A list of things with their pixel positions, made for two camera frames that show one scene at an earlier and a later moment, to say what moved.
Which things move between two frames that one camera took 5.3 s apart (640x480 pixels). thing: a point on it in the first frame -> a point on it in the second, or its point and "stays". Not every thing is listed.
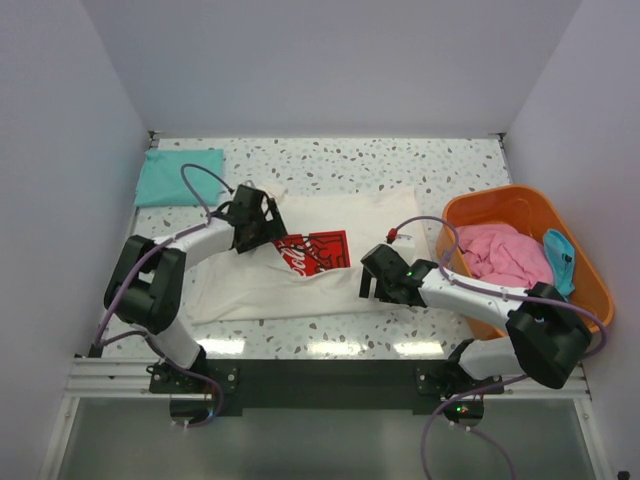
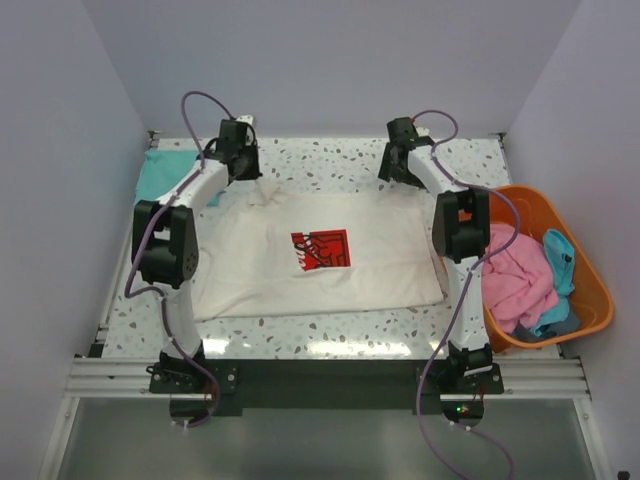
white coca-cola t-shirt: x=314 y=266 stays
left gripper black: x=272 y=228 -> x=254 y=172
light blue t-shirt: x=562 y=257 stays
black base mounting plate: x=326 y=386 stays
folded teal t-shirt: x=161 y=183 stays
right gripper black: x=365 y=284 -> x=388 y=170
